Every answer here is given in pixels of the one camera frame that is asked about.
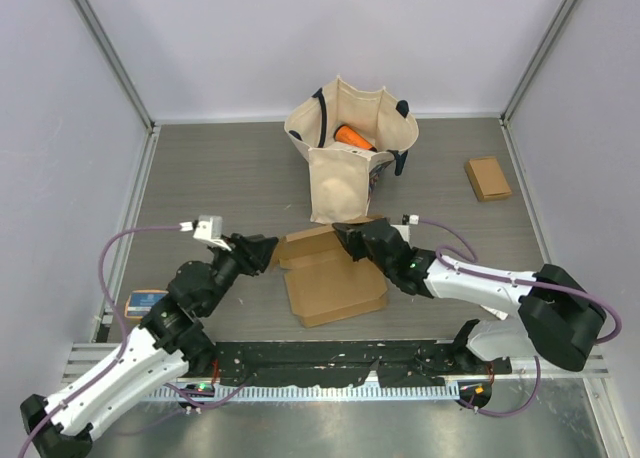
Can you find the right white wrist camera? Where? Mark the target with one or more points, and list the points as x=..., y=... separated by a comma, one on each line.
x=405, y=224

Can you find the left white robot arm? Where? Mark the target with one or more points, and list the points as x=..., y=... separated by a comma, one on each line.
x=168, y=343

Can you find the orange bottle in bag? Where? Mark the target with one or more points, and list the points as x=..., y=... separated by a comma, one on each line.
x=349, y=136

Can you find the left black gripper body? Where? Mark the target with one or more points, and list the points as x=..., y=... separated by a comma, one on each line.
x=226, y=263

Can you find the beige canvas tote bag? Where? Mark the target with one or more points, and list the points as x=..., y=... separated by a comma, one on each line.
x=342, y=177

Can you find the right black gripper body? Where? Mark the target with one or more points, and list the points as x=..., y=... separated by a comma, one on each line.
x=387, y=269

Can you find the yellow blue snack box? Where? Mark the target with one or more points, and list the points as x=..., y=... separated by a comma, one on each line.
x=140, y=302

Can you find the cardboard sheet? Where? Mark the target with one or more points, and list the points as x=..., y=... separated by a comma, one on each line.
x=323, y=283

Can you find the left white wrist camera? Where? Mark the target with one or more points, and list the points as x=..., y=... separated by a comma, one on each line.
x=207, y=230

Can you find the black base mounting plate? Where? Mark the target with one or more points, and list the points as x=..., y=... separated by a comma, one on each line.
x=339, y=364

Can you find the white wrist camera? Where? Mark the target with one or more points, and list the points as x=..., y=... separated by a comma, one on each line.
x=405, y=224
x=207, y=230

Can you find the slotted cable duct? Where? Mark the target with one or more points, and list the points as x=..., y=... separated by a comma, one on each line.
x=369, y=391

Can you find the brown cardboard box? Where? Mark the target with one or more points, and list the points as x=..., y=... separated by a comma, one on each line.
x=487, y=179

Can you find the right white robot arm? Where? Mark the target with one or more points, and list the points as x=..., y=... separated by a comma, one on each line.
x=547, y=313

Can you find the aluminium frame post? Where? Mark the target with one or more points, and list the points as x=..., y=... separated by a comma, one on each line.
x=105, y=46
x=549, y=39

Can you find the left aluminium frame post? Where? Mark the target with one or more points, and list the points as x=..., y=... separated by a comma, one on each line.
x=105, y=46

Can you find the right aluminium frame post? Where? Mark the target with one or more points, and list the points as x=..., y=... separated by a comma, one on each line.
x=549, y=39

